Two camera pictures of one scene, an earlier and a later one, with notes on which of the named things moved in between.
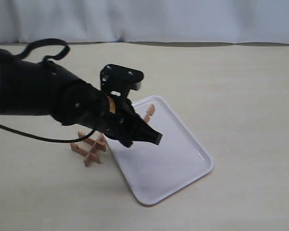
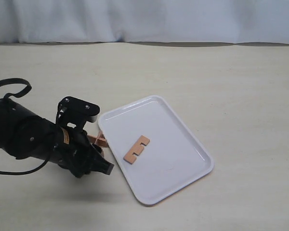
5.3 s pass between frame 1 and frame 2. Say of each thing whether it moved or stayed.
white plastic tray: stayed
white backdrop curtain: stayed
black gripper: moved
